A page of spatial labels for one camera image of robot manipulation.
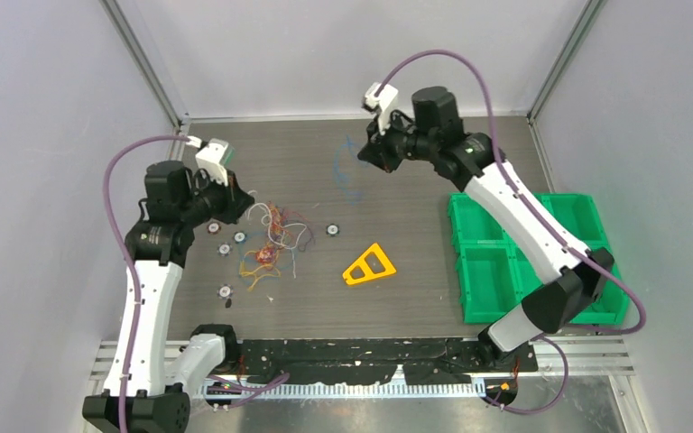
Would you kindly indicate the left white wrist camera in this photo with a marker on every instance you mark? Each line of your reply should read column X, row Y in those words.
column 212, row 157

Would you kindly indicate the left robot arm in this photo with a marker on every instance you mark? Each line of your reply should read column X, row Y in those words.
column 143, row 393

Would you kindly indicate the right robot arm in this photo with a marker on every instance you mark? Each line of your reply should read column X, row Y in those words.
column 572, row 275

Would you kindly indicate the green plastic bin organiser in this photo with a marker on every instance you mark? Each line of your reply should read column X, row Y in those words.
column 493, row 273

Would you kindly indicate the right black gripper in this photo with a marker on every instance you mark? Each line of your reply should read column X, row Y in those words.
column 377, row 152

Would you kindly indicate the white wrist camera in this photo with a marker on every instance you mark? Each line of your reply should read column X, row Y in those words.
column 381, row 100
column 212, row 157

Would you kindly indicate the poker chip near red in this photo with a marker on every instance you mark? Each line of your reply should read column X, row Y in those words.
column 224, row 249

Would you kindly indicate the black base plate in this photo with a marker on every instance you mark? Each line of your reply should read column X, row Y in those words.
column 367, row 361

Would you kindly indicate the poker chip lower left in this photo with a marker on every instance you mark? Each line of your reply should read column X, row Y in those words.
column 225, row 292

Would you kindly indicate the poker chip centre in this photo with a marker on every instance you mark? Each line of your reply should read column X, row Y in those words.
column 332, row 230

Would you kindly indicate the white slotted cable duct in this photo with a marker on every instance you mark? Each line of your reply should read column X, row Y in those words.
column 394, row 389

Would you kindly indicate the yellow triangular plastic frame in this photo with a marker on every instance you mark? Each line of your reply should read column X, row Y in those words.
column 373, row 264

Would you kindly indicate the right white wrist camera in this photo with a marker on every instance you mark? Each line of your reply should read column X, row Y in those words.
column 381, row 100

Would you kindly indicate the poker chip by gripper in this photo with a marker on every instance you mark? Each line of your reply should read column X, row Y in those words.
column 239, row 237

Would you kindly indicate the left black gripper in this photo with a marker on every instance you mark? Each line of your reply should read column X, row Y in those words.
column 235, row 199

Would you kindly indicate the aluminium frame rail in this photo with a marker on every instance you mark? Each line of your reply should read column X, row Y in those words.
column 586, row 356

